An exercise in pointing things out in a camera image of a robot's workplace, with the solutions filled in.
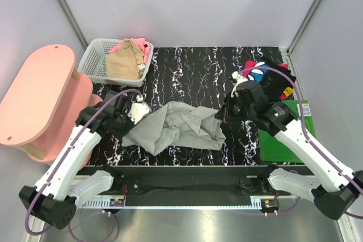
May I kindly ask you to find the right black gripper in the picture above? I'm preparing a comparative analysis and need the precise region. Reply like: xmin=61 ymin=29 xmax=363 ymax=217
xmin=216 ymin=92 xmax=255 ymax=123

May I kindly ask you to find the left aluminium frame post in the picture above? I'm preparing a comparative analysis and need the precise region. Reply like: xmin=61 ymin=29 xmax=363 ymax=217
xmin=56 ymin=0 xmax=88 ymax=50

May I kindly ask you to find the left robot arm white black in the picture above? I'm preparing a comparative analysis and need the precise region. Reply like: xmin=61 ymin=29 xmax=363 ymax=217
xmin=19 ymin=89 xmax=151 ymax=236

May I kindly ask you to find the beige t shirt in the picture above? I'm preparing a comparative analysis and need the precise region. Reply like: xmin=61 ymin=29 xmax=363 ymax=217
xmin=105 ymin=39 xmax=146 ymax=80

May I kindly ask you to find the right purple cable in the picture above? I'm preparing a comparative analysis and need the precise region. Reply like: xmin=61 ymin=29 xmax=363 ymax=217
xmin=238 ymin=65 xmax=363 ymax=218

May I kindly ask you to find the green folding board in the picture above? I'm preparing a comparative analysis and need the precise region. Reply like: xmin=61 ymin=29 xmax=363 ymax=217
xmin=259 ymin=99 xmax=316 ymax=165

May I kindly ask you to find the pink oval tiered shelf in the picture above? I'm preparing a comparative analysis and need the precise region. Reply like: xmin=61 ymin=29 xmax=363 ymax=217
xmin=1 ymin=44 xmax=102 ymax=165

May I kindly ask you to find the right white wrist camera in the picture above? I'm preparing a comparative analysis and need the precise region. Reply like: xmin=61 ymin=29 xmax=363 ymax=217
xmin=230 ymin=71 xmax=248 ymax=97

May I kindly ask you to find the right aluminium frame post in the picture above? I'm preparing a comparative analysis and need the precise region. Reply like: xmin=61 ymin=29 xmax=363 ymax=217
xmin=286 ymin=0 xmax=323 ymax=55

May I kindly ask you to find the pink t shirt in basket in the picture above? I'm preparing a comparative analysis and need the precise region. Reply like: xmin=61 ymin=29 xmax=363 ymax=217
xmin=108 ymin=38 xmax=151 ymax=65

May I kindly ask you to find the grey t shirt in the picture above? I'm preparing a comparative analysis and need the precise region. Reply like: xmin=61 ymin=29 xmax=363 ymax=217
xmin=121 ymin=101 xmax=226 ymax=156

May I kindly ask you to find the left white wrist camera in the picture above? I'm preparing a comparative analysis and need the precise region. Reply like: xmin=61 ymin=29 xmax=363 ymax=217
xmin=127 ymin=101 xmax=151 ymax=125

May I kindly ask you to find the aluminium front rail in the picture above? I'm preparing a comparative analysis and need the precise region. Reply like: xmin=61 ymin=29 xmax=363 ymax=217
xmin=37 ymin=175 xmax=347 ymax=209

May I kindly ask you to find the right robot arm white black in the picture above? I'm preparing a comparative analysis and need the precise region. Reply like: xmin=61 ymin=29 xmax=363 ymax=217
xmin=216 ymin=78 xmax=362 ymax=220

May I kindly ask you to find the white plastic laundry basket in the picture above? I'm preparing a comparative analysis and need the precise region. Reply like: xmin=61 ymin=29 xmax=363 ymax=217
xmin=77 ymin=38 xmax=154 ymax=87

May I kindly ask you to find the purple cable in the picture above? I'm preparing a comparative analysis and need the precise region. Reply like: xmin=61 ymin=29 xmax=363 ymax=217
xmin=24 ymin=88 xmax=143 ymax=240
xmin=238 ymin=65 xmax=363 ymax=218

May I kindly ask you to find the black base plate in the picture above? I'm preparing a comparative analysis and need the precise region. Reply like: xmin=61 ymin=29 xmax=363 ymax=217
xmin=76 ymin=165 xmax=292 ymax=207

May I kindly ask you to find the black printed folded t shirt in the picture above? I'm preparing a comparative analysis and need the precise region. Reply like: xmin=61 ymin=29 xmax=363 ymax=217
xmin=256 ymin=57 xmax=296 ymax=102

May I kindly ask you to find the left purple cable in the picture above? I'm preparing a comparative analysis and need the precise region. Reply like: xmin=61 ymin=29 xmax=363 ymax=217
xmin=24 ymin=88 xmax=143 ymax=240

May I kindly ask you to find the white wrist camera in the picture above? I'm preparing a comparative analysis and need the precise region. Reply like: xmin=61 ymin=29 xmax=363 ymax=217
xmin=127 ymin=101 xmax=151 ymax=125
xmin=230 ymin=71 xmax=248 ymax=97

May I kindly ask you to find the aluminium frame post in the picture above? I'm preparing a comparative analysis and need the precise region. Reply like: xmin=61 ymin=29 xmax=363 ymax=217
xmin=56 ymin=0 xmax=88 ymax=50
xmin=286 ymin=0 xmax=323 ymax=55

